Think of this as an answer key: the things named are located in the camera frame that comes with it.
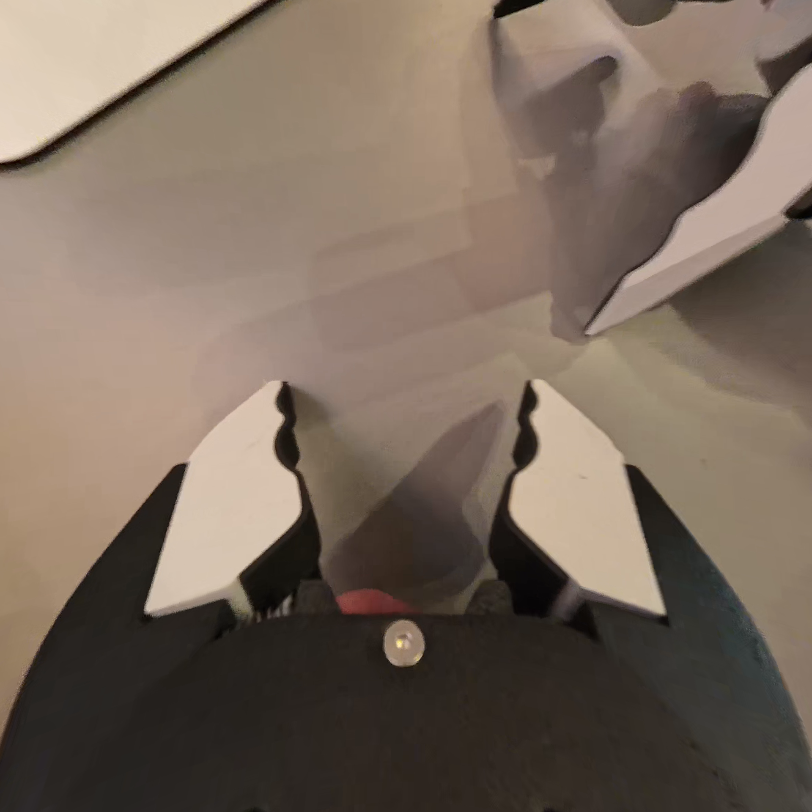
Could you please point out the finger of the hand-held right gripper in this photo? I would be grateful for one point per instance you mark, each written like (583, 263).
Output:
(729, 235)

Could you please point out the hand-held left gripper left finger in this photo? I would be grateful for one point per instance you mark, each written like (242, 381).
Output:
(228, 507)

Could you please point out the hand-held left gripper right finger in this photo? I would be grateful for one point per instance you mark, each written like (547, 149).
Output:
(583, 514)

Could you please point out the person's left hand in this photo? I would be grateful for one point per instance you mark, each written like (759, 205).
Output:
(371, 602)

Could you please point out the white rounded base board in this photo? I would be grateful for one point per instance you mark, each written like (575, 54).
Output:
(95, 63)

